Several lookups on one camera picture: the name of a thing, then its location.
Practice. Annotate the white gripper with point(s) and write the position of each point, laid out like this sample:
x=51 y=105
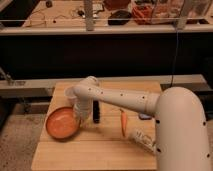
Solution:
x=82 y=109

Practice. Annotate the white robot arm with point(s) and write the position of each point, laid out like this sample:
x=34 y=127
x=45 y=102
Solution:
x=180 y=123

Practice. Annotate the black marker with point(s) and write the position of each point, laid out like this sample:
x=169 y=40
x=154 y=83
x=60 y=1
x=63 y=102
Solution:
x=96 y=112

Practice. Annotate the translucent plastic cup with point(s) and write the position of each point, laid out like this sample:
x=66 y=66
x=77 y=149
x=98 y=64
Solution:
x=69 y=94

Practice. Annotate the orange carrot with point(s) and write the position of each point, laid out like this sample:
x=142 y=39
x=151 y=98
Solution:
x=123 y=122

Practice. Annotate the small purple object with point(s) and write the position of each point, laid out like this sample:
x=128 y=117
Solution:
x=144 y=117

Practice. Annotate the white squeeze bottle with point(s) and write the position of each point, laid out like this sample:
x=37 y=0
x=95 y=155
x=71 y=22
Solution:
x=144 y=140

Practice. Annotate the black object on bench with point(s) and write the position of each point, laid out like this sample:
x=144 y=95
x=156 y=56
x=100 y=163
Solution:
x=120 y=17

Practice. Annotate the orange basket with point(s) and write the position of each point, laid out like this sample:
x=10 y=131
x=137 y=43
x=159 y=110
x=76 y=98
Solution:
x=142 y=14

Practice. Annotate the grey metal post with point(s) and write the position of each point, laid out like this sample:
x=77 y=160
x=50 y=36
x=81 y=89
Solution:
x=88 y=8
x=182 y=19

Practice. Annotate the grey metal post right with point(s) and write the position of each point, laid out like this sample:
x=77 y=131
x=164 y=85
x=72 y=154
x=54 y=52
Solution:
x=182 y=19

